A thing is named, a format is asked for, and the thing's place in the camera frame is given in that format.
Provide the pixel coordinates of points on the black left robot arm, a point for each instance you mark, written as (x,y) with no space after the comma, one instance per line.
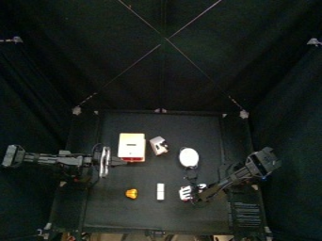
(49,158)

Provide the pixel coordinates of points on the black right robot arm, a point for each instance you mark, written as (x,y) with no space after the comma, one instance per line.
(237,179)

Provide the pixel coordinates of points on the white sushi roll block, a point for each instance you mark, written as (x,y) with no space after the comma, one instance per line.
(160,192)

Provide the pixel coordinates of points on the red drawer with wooden knob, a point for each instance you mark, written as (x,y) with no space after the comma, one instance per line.
(132,159)

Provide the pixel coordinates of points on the white box with orange lid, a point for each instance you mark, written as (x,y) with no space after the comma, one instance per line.
(131,144)

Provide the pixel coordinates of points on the yellow toy bell pepper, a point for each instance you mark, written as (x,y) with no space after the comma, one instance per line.
(131,193)

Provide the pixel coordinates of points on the white text label sticker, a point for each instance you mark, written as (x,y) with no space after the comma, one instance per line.
(247,216)

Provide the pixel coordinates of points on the metal frame corner bracket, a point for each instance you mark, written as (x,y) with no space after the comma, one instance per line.
(16,40)
(313,41)
(45,230)
(243,114)
(160,110)
(76,110)

